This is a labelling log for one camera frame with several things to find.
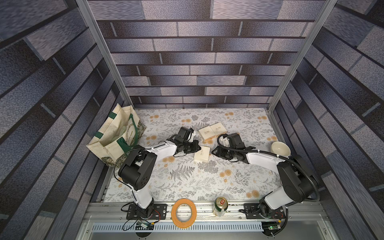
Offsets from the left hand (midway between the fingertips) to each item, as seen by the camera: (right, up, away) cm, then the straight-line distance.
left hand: (202, 147), depth 90 cm
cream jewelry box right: (+13, +11, +14) cm, 22 cm away
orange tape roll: (-13, -33, -20) cm, 41 cm away
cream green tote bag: (-51, +9, +3) cm, 52 cm away
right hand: (+7, -3, +1) cm, 7 cm away
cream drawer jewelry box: (0, -5, +2) cm, 6 cm away
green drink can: (+7, -23, -23) cm, 33 cm away
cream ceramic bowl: (+51, -2, +4) cm, 51 cm away
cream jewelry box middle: (+4, +8, +12) cm, 15 cm away
